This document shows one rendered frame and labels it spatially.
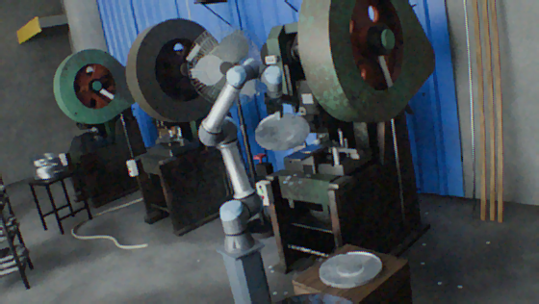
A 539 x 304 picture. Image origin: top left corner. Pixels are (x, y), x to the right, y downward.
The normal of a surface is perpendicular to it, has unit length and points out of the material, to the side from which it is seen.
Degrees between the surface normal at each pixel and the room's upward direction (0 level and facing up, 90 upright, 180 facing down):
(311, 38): 80
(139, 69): 90
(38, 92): 90
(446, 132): 90
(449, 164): 90
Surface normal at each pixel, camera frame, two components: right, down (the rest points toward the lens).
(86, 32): 0.70, 0.04
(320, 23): -0.71, -0.04
